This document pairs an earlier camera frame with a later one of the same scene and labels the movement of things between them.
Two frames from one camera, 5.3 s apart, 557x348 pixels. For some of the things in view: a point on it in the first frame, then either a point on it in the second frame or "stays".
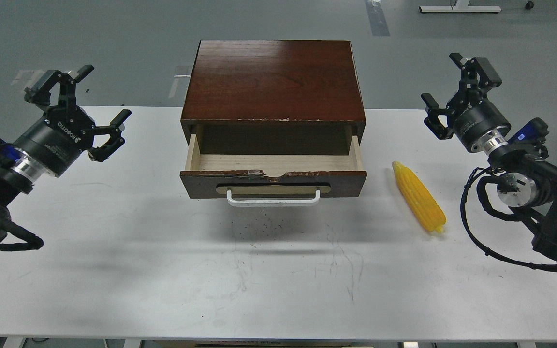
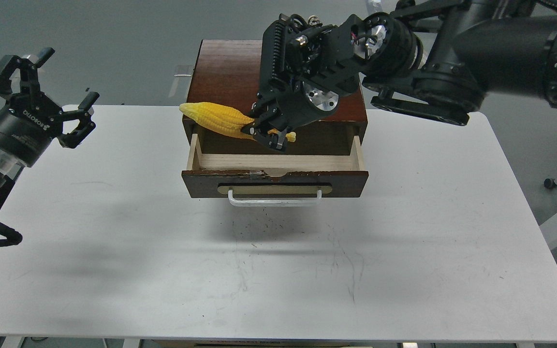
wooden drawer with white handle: (272, 180) stays
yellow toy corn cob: (421, 198) → (221, 120)
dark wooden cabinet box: (273, 97) stays
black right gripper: (469, 114) → (289, 99)
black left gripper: (56, 139) → (23, 127)
